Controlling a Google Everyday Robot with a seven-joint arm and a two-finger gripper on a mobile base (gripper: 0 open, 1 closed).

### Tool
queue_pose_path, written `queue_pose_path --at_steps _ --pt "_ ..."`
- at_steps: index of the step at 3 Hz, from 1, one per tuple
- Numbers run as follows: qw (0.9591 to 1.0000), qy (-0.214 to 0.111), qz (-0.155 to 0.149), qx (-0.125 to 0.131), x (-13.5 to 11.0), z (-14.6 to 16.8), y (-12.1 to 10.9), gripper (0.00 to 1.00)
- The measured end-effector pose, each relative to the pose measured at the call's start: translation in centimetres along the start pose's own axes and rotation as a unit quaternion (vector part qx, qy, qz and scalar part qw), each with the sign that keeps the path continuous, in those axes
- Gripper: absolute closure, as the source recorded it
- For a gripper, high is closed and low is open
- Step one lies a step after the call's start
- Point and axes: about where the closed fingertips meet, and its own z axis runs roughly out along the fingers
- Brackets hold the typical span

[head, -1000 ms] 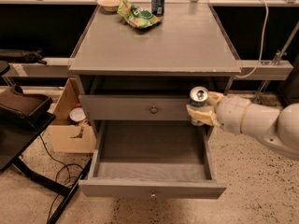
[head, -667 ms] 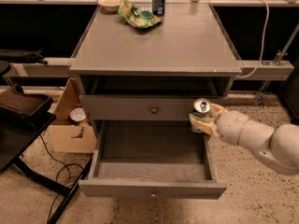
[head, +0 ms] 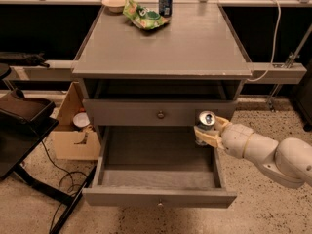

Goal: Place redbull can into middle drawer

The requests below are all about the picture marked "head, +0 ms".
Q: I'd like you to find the black cable on floor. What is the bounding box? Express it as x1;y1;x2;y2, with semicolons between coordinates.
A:
38;139;89;232

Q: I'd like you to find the blue soda can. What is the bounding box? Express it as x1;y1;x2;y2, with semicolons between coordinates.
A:
159;0;173;17

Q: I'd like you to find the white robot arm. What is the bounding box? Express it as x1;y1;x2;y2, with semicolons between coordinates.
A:
194;111;312;189

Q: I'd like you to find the brass drawer knob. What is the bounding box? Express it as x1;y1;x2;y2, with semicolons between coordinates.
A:
157;111;165;119
157;199;164;207

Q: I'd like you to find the white cable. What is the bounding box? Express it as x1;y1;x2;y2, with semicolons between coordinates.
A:
246;0;283;83

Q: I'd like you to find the red bull can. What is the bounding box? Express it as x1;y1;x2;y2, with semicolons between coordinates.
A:
196;111;215;130

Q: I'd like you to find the cardboard box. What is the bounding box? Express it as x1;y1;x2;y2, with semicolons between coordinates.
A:
52;82;100;160

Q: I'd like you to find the green chip bag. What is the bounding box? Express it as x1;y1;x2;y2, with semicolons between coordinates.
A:
123;0;169;30

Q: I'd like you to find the white bowl in box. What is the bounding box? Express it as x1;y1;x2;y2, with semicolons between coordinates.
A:
73;112;90;128

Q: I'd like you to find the open grey middle drawer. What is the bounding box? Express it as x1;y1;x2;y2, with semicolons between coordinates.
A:
83;127;236;208

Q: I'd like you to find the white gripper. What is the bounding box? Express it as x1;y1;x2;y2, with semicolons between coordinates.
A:
194;116;254;158

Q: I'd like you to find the white bowl on cabinet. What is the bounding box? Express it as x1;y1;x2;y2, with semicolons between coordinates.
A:
101;0;126;13

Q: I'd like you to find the black side table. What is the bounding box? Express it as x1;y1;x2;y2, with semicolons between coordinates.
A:
0;82;96;234

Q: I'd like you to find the black object on ledge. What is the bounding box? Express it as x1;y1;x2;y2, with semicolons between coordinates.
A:
0;52;50;68

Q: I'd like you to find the grey wooden drawer cabinet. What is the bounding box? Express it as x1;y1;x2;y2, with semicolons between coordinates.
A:
71;2;253;139

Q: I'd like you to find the brass middle drawer knob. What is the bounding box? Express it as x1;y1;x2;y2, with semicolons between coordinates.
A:
157;199;164;207

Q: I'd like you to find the brass upper drawer knob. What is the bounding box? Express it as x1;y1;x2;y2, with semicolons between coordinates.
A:
157;111;165;119

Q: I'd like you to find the closed grey upper drawer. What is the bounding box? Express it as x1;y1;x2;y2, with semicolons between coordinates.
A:
83;99;237;126

